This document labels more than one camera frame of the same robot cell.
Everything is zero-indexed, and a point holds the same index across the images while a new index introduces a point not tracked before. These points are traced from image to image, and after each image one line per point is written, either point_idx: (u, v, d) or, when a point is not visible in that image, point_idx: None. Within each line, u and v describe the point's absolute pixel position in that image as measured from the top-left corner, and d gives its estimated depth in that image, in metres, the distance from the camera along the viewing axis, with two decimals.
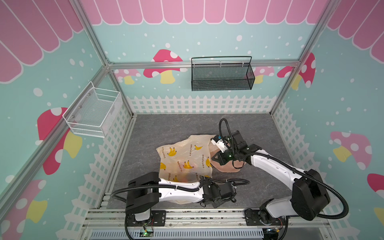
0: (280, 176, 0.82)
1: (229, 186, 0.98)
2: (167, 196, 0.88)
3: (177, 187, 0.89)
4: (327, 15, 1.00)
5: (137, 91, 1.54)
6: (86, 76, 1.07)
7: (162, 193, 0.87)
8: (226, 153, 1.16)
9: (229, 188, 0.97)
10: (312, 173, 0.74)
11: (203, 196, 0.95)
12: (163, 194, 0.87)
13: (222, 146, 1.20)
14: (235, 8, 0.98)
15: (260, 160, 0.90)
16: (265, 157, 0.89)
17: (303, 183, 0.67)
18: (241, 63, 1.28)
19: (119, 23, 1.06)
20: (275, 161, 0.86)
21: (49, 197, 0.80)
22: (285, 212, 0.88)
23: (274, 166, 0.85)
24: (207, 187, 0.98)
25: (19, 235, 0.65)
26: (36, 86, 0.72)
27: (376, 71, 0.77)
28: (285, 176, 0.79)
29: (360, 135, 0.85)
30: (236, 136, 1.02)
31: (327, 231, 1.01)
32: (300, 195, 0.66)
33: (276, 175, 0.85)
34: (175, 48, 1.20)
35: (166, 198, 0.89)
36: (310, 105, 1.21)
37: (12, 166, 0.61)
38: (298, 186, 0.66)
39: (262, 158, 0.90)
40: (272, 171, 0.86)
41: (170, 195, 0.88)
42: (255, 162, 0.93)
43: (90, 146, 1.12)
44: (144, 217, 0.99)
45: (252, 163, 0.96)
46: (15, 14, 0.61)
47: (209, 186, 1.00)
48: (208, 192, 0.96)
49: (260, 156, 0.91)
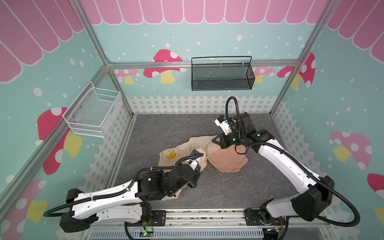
0: (291, 176, 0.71)
1: (178, 172, 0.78)
2: (86, 210, 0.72)
3: (93, 199, 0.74)
4: (327, 16, 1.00)
5: (137, 91, 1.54)
6: (86, 76, 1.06)
7: (75, 211, 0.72)
8: (229, 136, 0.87)
9: (178, 174, 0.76)
10: (325, 180, 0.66)
11: (136, 195, 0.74)
12: (78, 211, 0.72)
13: (226, 129, 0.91)
14: (235, 8, 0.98)
15: (271, 154, 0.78)
16: (278, 151, 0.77)
17: (315, 189, 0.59)
18: (241, 63, 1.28)
19: (119, 23, 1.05)
20: (290, 160, 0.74)
21: (49, 197, 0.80)
22: (284, 211, 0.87)
23: (288, 164, 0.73)
24: (145, 183, 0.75)
25: (19, 235, 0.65)
26: (37, 86, 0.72)
27: (376, 71, 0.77)
28: (297, 178, 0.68)
29: (360, 135, 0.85)
30: (244, 119, 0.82)
31: (327, 230, 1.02)
32: (309, 202, 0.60)
33: (286, 174, 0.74)
34: (175, 48, 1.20)
35: (84, 213, 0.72)
36: (310, 105, 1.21)
37: (12, 166, 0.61)
38: (311, 193, 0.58)
39: (274, 152, 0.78)
40: (283, 169, 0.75)
41: (88, 208, 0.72)
42: (265, 153, 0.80)
43: (90, 146, 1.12)
44: (135, 219, 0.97)
45: (259, 152, 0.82)
46: (15, 14, 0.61)
47: (149, 179, 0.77)
48: (149, 190, 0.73)
49: (273, 149, 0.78)
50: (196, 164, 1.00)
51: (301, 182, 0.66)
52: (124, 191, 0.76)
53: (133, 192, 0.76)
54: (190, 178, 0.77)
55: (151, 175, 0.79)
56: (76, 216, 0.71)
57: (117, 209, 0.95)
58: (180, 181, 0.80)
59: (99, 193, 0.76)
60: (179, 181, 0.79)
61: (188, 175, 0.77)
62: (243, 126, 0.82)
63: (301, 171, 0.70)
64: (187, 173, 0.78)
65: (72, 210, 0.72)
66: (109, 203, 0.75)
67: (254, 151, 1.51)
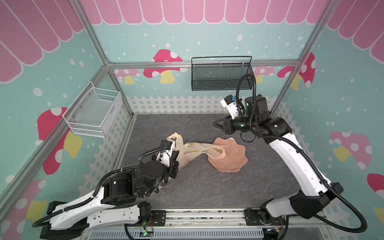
0: (302, 178, 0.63)
1: (141, 170, 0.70)
2: (60, 222, 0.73)
3: (64, 210, 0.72)
4: (327, 16, 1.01)
5: (137, 91, 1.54)
6: (86, 76, 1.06)
7: (52, 223, 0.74)
8: (237, 121, 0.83)
9: (140, 174, 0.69)
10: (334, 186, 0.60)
11: (102, 201, 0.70)
12: (54, 222, 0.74)
13: (234, 113, 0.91)
14: (235, 8, 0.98)
15: (286, 151, 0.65)
16: (295, 149, 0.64)
17: (325, 196, 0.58)
18: (241, 63, 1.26)
19: (119, 23, 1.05)
20: (305, 161, 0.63)
21: (49, 197, 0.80)
22: (283, 211, 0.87)
23: (302, 166, 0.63)
24: (112, 187, 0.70)
25: (19, 235, 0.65)
26: (37, 86, 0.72)
27: (376, 71, 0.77)
28: (309, 183, 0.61)
29: (360, 135, 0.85)
30: (260, 104, 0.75)
31: (327, 231, 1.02)
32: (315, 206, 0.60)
33: (295, 174, 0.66)
34: (175, 49, 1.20)
35: (60, 224, 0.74)
36: (310, 106, 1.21)
37: (12, 166, 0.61)
38: (320, 201, 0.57)
39: (290, 150, 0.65)
40: (293, 168, 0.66)
41: (62, 220, 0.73)
42: (278, 148, 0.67)
43: (90, 146, 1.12)
44: (134, 220, 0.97)
45: (270, 143, 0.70)
46: (14, 14, 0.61)
47: (116, 182, 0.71)
48: (115, 194, 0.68)
49: (290, 146, 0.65)
50: (168, 157, 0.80)
51: (312, 188, 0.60)
52: (90, 200, 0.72)
53: (100, 197, 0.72)
54: (158, 176, 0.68)
55: (118, 178, 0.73)
56: (54, 228, 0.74)
57: (110, 213, 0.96)
58: (148, 181, 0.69)
59: (70, 203, 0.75)
60: (146, 181, 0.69)
61: (153, 173, 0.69)
62: (257, 112, 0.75)
63: (315, 175, 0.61)
64: (154, 170, 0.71)
65: (49, 223, 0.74)
66: (81, 211, 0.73)
67: (254, 151, 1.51)
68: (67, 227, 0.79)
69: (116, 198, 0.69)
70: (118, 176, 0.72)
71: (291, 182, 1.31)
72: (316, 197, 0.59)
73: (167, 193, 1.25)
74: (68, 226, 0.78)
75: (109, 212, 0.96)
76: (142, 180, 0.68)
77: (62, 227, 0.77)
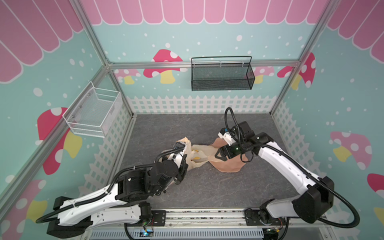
0: (291, 177, 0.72)
1: (158, 169, 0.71)
2: (69, 217, 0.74)
3: (74, 205, 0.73)
4: (327, 16, 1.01)
5: (137, 91, 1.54)
6: (86, 76, 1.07)
7: (61, 218, 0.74)
8: (233, 146, 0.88)
9: (158, 171, 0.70)
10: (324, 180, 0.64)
11: (116, 198, 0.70)
12: (63, 217, 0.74)
13: (229, 139, 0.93)
14: (235, 8, 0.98)
15: (270, 155, 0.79)
16: (277, 152, 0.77)
17: (316, 190, 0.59)
18: (241, 63, 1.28)
19: (119, 23, 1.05)
20: (289, 160, 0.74)
21: (49, 197, 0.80)
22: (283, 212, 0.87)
23: (287, 165, 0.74)
24: (126, 183, 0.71)
25: (19, 235, 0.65)
26: (37, 86, 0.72)
27: (376, 71, 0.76)
28: (297, 179, 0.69)
29: (360, 135, 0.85)
30: (242, 125, 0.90)
31: (327, 231, 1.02)
32: (309, 203, 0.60)
33: (285, 175, 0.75)
34: (174, 49, 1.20)
35: (69, 220, 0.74)
36: (311, 106, 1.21)
37: (12, 166, 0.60)
38: (310, 193, 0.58)
39: (273, 154, 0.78)
40: (282, 169, 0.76)
41: (71, 215, 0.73)
42: (264, 155, 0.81)
43: (90, 146, 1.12)
44: (134, 220, 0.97)
45: (260, 154, 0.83)
46: (14, 13, 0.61)
47: (130, 179, 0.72)
48: (130, 191, 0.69)
49: (272, 150, 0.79)
50: (181, 158, 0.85)
51: (301, 183, 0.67)
52: (103, 196, 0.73)
53: (114, 194, 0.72)
54: (173, 175, 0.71)
55: (132, 175, 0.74)
56: (62, 223, 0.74)
57: (113, 211, 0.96)
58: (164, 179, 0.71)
59: (81, 199, 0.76)
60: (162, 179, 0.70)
61: (169, 172, 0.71)
62: (242, 132, 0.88)
63: (300, 171, 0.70)
64: (170, 169, 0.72)
65: (57, 219, 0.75)
66: (90, 207, 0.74)
67: None
68: (74, 224, 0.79)
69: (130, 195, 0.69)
70: (133, 174, 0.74)
71: None
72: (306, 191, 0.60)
73: (167, 193, 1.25)
74: (75, 222, 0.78)
75: (112, 210, 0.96)
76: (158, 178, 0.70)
77: (70, 223, 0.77)
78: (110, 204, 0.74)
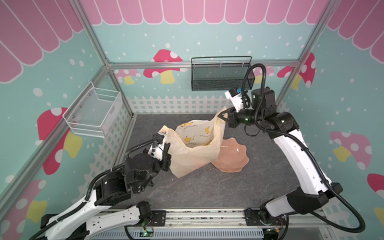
0: (302, 176, 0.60)
1: (128, 165, 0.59)
2: (56, 233, 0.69)
3: (58, 219, 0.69)
4: (327, 16, 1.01)
5: (137, 91, 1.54)
6: (86, 76, 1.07)
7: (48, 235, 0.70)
8: (241, 115, 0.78)
9: (129, 168, 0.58)
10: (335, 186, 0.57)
11: (95, 204, 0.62)
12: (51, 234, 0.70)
13: (239, 106, 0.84)
14: (235, 9, 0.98)
15: (290, 148, 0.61)
16: (300, 147, 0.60)
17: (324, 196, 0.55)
18: (241, 63, 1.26)
19: (118, 23, 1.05)
20: (309, 160, 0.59)
21: (49, 197, 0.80)
22: (281, 210, 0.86)
23: (305, 165, 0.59)
24: (103, 187, 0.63)
25: (19, 235, 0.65)
26: (37, 86, 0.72)
27: (376, 71, 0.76)
28: (310, 182, 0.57)
29: (360, 136, 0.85)
30: (268, 96, 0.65)
31: (327, 230, 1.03)
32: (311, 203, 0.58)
33: (296, 171, 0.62)
34: (175, 49, 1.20)
35: (57, 235, 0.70)
36: (311, 105, 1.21)
37: (12, 166, 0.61)
38: (319, 200, 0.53)
39: (294, 147, 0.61)
40: (295, 167, 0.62)
41: (57, 230, 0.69)
42: (280, 144, 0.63)
43: (90, 146, 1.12)
44: (135, 221, 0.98)
45: (275, 139, 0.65)
46: (14, 13, 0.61)
47: (107, 182, 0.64)
48: (109, 193, 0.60)
49: (294, 143, 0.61)
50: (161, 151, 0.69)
51: (312, 187, 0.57)
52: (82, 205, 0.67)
53: (92, 200, 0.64)
54: (147, 167, 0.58)
55: (108, 177, 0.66)
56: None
57: (109, 217, 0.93)
58: (139, 175, 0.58)
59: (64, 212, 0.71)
60: (137, 174, 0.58)
61: (142, 164, 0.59)
62: (263, 106, 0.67)
63: (316, 174, 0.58)
64: (143, 162, 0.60)
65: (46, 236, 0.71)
66: (72, 220, 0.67)
67: (254, 151, 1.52)
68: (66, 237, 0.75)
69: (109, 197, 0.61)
70: (109, 176, 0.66)
71: (291, 182, 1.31)
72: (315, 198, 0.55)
73: (167, 193, 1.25)
74: (67, 235, 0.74)
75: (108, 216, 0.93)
76: (133, 175, 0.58)
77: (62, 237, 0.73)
78: (92, 211, 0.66)
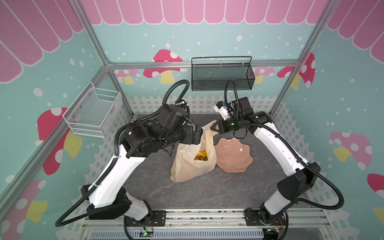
0: (281, 159, 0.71)
1: (167, 111, 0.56)
2: (100, 196, 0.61)
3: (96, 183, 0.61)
4: (327, 16, 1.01)
5: (137, 91, 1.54)
6: (86, 76, 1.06)
7: (94, 202, 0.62)
8: (227, 121, 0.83)
9: (168, 113, 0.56)
10: (312, 166, 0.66)
11: (128, 155, 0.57)
12: (96, 201, 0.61)
13: (225, 114, 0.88)
14: (235, 8, 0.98)
15: (266, 137, 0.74)
16: (274, 134, 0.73)
17: (302, 173, 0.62)
18: (241, 63, 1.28)
19: (119, 23, 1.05)
20: (283, 143, 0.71)
21: (49, 197, 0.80)
22: (279, 206, 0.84)
23: (280, 147, 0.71)
24: (130, 137, 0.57)
25: (19, 235, 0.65)
26: (36, 86, 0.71)
27: (376, 71, 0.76)
28: (288, 162, 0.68)
29: (360, 136, 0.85)
30: (243, 102, 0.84)
31: (327, 231, 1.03)
32: (295, 185, 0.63)
33: (276, 156, 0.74)
34: (175, 49, 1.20)
35: (103, 199, 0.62)
36: (310, 106, 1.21)
37: (12, 166, 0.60)
38: (297, 177, 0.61)
39: (270, 135, 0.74)
40: (274, 152, 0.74)
41: (100, 194, 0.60)
42: (260, 135, 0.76)
43: (90, 146, 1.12)
44: (144, 213, 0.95)
45: (255, 134, 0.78)
46: (14, 13, 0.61)
47: (131, 133, 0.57)
48: (138, 141, 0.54)
49: (269, 132, 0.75)
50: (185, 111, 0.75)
51: (290, 166, 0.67)
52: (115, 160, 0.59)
53: (124, 153, 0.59)
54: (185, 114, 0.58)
55: (132, 128, 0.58)
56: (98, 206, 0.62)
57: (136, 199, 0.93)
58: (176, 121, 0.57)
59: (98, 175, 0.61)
60: (177, 121, 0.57)
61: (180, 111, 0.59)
62: (241, 109, 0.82)
63: (292, 155, 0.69)
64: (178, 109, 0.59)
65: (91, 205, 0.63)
66: (115, 177, 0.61)
67: (254, 151, 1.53)
68: (111, 202, 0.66)
69: (140, 145, 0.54)
70: (132, 125, 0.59)
71: None
72: (294, 175, 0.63)
73: (167, 193, 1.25)
74: (112, 197, 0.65)
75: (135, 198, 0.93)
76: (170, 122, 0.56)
77: (106, 203, 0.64)
78: (129, 164, 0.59)
